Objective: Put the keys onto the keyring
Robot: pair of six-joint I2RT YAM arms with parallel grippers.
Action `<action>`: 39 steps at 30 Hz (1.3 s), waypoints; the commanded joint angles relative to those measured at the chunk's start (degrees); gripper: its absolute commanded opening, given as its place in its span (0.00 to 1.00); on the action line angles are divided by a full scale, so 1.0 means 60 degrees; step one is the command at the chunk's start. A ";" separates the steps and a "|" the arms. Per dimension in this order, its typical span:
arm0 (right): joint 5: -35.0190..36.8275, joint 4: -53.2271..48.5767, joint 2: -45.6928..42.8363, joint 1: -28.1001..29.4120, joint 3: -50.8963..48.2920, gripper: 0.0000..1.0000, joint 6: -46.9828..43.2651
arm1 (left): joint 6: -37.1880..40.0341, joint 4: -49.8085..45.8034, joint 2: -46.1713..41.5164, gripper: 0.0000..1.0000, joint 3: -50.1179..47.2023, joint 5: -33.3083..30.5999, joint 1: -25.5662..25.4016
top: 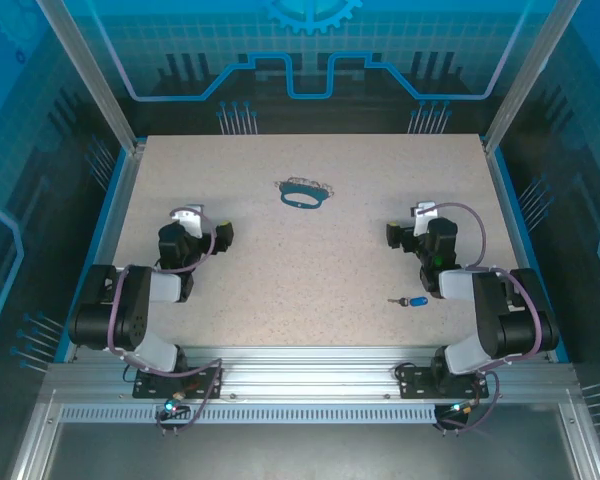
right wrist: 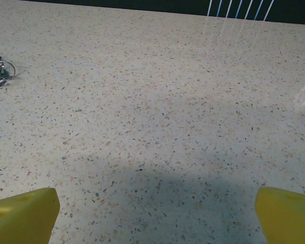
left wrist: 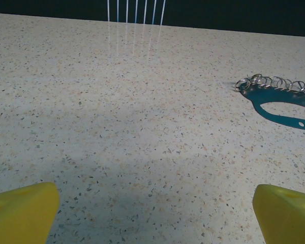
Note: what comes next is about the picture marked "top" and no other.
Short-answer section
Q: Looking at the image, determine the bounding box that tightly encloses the key with blue cap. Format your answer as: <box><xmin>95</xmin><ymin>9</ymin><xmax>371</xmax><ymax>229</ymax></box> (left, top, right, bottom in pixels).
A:
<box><xmin>387</xmin><ymin>294</ymin><xmax>430</xmax><ymax>309</ymax></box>

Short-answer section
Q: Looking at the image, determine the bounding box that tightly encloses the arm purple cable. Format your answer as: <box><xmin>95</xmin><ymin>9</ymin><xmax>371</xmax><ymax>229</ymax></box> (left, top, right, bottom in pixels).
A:
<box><xmin>419</xmin><ymin>201</ymin><xmax>544</xmax><ymax>435</ymax></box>
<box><xmin>107</xmin><ymin>204</ymin><xmax>225</xmax><ymax>437</ymax></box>

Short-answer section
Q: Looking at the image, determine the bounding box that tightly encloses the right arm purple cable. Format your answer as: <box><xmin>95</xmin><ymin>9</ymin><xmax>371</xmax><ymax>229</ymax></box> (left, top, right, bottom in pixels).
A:
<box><xmin>419</xmin><ymin>201</ymin><xmax>544</xmax><ymax>435</ymax></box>

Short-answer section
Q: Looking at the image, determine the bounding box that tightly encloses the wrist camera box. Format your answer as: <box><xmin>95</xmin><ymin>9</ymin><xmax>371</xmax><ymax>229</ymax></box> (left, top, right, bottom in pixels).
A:
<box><xmin>410</xmin><ymin>201</ymin><xmax>439</xmax><ymax>239</ymax></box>
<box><xmin>168</xmin><ymin>203</ymin><xmax>204</xmax><ymax>239</ymax></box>

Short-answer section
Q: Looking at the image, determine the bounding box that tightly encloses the wide aluminium extrusion rail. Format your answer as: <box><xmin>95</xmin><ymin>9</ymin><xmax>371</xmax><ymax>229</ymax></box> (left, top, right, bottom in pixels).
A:
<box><xmin>47</xmin><ymin>344</ymin><xmax>579</xmax><ymax>401</ymax></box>

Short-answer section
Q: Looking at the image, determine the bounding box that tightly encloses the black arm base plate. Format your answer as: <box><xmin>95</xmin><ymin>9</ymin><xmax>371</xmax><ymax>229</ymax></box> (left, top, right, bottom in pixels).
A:
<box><xmin>398</xmin><ymin>366</ymin><xmax>490</xmax><ymax>400</ymax></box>
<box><xmin>132</xmin><ymin>366</ymin><xmax>225</xmax><ymax>400</ymax></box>

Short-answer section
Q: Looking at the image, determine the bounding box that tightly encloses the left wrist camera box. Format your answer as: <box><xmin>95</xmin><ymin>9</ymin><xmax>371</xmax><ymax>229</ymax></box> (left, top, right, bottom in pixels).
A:
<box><xmin>168</xmin><ymin>203</ymin><xmax>204</xmax><ymax>239</ymax></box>

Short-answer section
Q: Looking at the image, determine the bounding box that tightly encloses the cable connector with light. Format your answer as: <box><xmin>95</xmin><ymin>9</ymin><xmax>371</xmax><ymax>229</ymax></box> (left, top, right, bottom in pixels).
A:
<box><xmin>154</xmin><ymin>397</ymin><xmax>191</xmax><ymax>421</ymax></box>
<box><xmin>437</xmin><ymin>399</ymin><xmax>481</xmax><ymax>421</ymax></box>

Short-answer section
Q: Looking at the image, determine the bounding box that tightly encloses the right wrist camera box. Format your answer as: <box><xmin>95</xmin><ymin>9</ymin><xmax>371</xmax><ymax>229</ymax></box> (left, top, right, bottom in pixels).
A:
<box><xmin>410</xmin><ymin>201</ymin><xmax>439</xmax><ymax>239</ymax></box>

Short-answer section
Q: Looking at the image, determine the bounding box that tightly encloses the dark teal keyring with clips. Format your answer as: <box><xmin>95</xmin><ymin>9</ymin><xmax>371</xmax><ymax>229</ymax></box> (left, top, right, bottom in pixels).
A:
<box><xmin>272</xmin><ymin>175</ymin><xmax>337</xmax><ymax>210</ymax></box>

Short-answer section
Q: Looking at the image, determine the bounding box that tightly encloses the slotted metal cable duct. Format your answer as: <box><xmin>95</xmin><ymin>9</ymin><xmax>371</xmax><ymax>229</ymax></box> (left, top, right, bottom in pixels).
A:
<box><xmin>58</xmin><ymin>404</ymin><xmax>440</xmax><ymax>425</ymax></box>

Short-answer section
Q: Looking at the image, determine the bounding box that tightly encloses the aluminium frame post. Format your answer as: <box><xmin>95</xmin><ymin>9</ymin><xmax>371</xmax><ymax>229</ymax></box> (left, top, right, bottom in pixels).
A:
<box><xmin>33</xmin><ymin>0</ymin><xmax>146</xmax><ymax>154</ymax></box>
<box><xmin>481</xmin><ymin>0</ymin><xmax>586</xmax><ymax>156</ymax></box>

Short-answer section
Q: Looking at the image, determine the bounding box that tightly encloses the aluminium frame bar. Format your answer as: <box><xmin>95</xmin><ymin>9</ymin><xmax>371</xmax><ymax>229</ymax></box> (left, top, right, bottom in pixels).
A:
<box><xmin>559</xmin><ymin>389</ymin><xmax>600</xmax><ymax>480</ymax></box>
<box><xmin>7</xmin><ymin>389</ymin><xmax>64</xmax><ymax>480</ymax></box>

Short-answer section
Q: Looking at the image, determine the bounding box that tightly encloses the blue table edge trim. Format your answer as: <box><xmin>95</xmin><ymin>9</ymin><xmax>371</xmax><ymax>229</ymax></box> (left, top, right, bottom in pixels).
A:
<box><xmin>54</xmin><ymin>134</ymin><xmax>149</xmax><ymax>364</ymax></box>

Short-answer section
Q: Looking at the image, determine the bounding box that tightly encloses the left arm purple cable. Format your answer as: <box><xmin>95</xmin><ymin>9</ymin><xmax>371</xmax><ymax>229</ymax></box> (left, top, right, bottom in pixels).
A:
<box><xmin>107</xmin><ymin>204</ymin><xmax>225</xmax><ymax>437</ymax></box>

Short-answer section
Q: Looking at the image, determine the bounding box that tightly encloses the grey metal sheet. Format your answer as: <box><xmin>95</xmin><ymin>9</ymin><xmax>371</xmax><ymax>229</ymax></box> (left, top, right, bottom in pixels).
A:
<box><xmin>44</xmin><ymin>422</ymin><xmax>581</xmax><ymax>480</ymax></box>

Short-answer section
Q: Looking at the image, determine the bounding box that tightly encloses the aluminium side rail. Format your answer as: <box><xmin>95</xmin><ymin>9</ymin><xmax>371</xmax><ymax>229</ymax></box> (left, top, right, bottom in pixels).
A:
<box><xmin>482</xmin><ymin>139</ymin><xmax>556</xmax><ymax>361</ymax></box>
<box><xmin>62</xmin><ymin>142</ymin><xmax>146</xmax><ymax>364</ymax></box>

